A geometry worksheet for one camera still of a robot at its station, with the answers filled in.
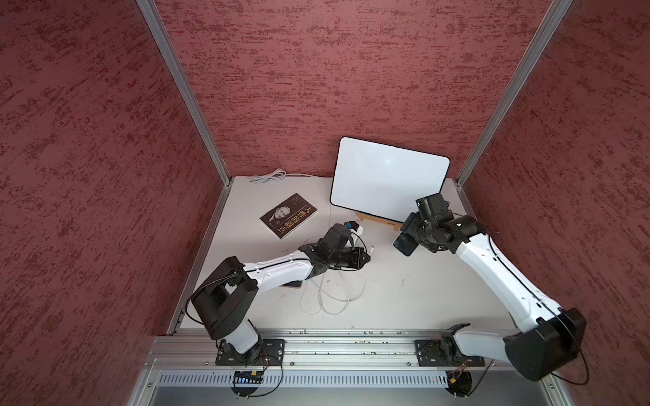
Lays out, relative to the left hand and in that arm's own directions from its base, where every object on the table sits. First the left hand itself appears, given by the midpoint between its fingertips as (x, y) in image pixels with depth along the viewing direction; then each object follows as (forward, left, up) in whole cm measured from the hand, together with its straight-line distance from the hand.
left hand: (368, 262), depth 81 cm
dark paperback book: (+27, +31, -10) cm, 42 cm away
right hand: (+6, -13, +7) cm, 16 cm away
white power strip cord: (+49, +40, -8) cm, 64 cm away
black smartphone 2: (-4, +25, -10) cm, 27 cm away
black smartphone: (+4, -12, +6) cm, 14 cm away
